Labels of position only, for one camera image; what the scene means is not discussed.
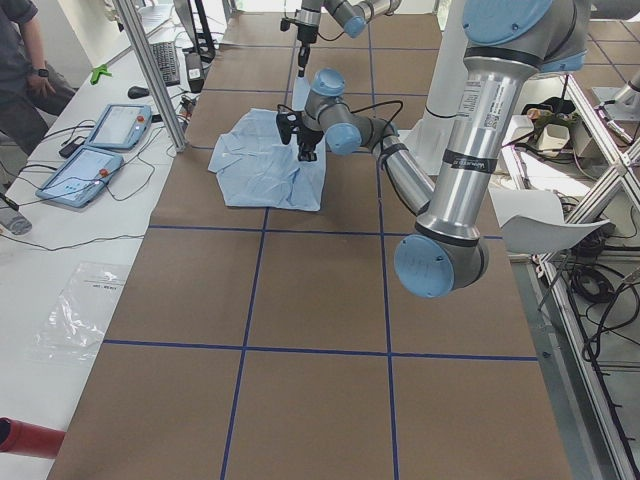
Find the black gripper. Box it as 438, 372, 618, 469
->
297, 127, 323, 162
297, 23, 316, 77

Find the light blue button shirt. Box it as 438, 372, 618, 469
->
209, 108, 326, 211

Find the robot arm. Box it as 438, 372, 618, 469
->
280, 0, 401, 77
280, 1, 591, 298

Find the black keyboard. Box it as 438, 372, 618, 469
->
150, 41, 180, 86

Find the black computer mouse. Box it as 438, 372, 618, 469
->
127, 86, 150, 99

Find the upper blue teach pendant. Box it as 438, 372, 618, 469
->
85, 104, 152, 151

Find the blue teach pendant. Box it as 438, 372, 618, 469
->
36, 146, 124, 208
85, 104, 152, 151

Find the green plastic object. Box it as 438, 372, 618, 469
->
90, 64, 112, 85

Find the lower blue teach pendant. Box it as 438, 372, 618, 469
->
36, 146, 124, 208

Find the black phone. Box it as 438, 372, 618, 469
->
59, 137, 85, 159

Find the person in grey shirt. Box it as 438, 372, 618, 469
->
1, 0, 76, 155

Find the clear plastic bag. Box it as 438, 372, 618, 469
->
27, 262, 131, 365

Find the red cylinder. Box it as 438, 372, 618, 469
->
1, 417, 66, 459

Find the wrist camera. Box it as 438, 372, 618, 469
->
276, 104, 302, 145
280, 16, 298, 32

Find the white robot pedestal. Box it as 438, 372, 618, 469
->
404, 0, 468, 158

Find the aluminium frame post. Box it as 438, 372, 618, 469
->
114, 0, 187, 153

